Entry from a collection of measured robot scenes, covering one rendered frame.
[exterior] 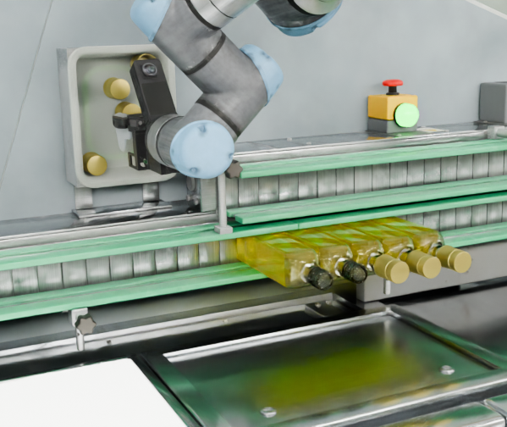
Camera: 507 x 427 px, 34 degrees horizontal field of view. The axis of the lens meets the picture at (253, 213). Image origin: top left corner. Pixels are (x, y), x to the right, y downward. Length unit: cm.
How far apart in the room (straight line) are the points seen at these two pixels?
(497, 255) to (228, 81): 83
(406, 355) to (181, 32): 58
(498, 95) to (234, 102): 79
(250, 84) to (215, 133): 9
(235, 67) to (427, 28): 71
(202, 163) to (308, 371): 35
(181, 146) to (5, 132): 43
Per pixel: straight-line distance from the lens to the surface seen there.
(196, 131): 106
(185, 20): 105
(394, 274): 123
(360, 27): 164
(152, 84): 125
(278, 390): 116
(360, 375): 120
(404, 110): 158
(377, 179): 153
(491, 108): 178
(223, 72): 108
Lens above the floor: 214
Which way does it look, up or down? 63 degrees down
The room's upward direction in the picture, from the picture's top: 114 degrees clockwise
